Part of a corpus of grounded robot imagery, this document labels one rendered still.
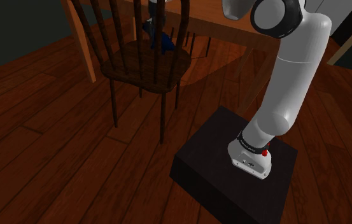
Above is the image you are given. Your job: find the dark blue object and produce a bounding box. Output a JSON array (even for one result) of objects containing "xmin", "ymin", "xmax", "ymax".
[{"xmin": 142, "ymin": 18, "xmax": 177, "ymax": 56}]

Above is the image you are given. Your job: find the dark thin-legged chair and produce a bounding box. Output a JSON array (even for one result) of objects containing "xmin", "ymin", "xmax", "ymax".
[{"xmin": 170, "ymin": 27, "xmax": 213, "ymax": 59}]

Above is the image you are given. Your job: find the dark wooden spindle chair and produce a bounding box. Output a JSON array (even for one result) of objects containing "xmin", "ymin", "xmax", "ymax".
[{"xmin": 70, "ymin": 0, "xmax": 193, "ymax": 145}]

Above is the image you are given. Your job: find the brown wooden table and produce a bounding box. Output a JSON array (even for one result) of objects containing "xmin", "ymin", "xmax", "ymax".
[{"xmin": 60, "ymin": 0, "xmax": 282, "ymax": 116}]

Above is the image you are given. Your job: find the black robot stand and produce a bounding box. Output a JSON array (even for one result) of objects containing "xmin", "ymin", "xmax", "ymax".
[{"xmin": 169, "ymin": 105, "xmax": 299, "ymax": 224}]

